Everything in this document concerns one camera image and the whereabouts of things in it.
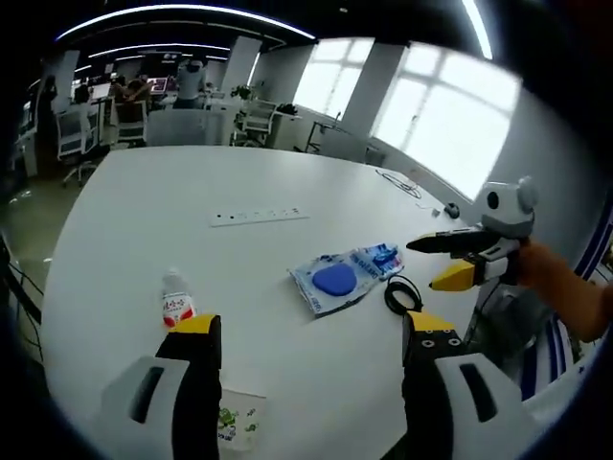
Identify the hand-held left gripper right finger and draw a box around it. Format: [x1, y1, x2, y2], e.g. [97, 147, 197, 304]
[400, 310, 527, 460]

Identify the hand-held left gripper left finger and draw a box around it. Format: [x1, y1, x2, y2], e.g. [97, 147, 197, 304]
[98, 313, 224, 460]

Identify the white paper cup green print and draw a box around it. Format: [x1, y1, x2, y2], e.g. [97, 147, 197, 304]
[217, 387, 267, 452]

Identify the clear plastic water bottle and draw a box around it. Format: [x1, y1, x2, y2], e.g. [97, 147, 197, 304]
[161, 267, 198, 332]

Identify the clear bag with blue pad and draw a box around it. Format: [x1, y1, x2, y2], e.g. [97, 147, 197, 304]
[288, 242, 404, 319]

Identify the person's right hand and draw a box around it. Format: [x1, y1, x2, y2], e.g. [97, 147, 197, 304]
[515, 238, 565, 291]

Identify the wide bright window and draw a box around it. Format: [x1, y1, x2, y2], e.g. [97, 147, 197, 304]
[371, 45, 522, 201]

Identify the dark metal rack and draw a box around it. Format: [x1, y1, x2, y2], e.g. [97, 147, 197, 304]
[306, 119, 342, 155]

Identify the white table socket panel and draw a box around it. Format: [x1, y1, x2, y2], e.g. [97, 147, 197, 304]
[209, 206, 310, 228]

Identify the white table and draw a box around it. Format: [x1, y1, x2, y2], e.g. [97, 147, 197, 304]
[40, 145, 485, 460]

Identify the narrow bright window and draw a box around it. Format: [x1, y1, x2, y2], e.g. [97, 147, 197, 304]
[292, 37, 375, 122]

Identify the black tripod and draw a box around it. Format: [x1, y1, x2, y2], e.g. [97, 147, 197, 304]
[0, 233, 45, 347]

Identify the white office chair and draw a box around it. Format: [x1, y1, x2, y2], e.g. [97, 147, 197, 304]
[241, 100, 280, 148]
[56, 107, 98, 189]
[114, 100, 148, 146]

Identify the white desk partition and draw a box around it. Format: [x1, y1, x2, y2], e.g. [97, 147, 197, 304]
[147, 108, 240, 148]

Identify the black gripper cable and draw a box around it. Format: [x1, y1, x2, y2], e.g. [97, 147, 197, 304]
[466, 282, 495, 337]

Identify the thin dark cable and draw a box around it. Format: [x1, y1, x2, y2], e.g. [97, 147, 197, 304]
[375, 167, 423, 199]

